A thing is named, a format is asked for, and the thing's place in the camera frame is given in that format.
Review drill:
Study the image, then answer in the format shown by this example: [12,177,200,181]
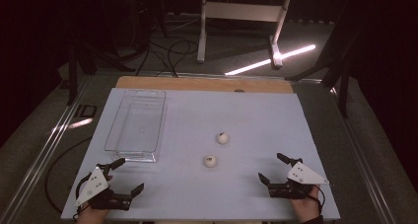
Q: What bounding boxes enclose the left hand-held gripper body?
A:
[74,166,132,212]

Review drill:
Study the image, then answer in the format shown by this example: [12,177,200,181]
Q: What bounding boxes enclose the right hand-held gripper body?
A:
[268,161,329,199]

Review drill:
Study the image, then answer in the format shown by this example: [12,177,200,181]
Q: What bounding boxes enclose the clear plastic container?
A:
[104,89,168,164]

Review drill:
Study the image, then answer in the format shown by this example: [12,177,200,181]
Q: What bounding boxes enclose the white ball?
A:
[216,131,230,145]
[203,155,218,169]

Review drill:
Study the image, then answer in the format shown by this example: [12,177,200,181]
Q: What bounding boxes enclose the person's left hand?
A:
[76,202,111,224]

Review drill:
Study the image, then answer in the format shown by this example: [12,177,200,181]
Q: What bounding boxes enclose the person's right hand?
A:
[290,186,321,224]

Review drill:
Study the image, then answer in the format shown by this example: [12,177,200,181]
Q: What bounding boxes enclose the black stand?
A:
[285,16,364,119]
[66,40,136,106]

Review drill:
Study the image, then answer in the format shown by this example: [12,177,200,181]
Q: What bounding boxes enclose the dark equipment with red light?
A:
[129,0,159,25]

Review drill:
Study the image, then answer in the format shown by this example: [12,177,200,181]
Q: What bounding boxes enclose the left hand-held gripper cable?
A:
[74,172,94,220]

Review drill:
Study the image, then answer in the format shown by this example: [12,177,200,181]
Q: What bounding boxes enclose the hand-held gripper cable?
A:
[74,172,94,220]
[311,184,327,216]

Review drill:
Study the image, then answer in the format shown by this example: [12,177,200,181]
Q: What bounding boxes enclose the right hand-held gripper cable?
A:
[311,184,327,216]

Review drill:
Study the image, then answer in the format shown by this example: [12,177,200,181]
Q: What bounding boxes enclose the black floor cable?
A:
[44,135,94,215]

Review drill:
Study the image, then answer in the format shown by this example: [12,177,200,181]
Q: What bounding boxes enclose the metal floor rail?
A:
[328,85,397,224]
[0,75,95,224]

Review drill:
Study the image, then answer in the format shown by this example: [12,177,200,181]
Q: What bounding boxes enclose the black floor cables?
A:
[135,36,199,78]

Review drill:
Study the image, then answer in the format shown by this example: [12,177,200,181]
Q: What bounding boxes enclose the white table frame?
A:
[196,0,294,70]

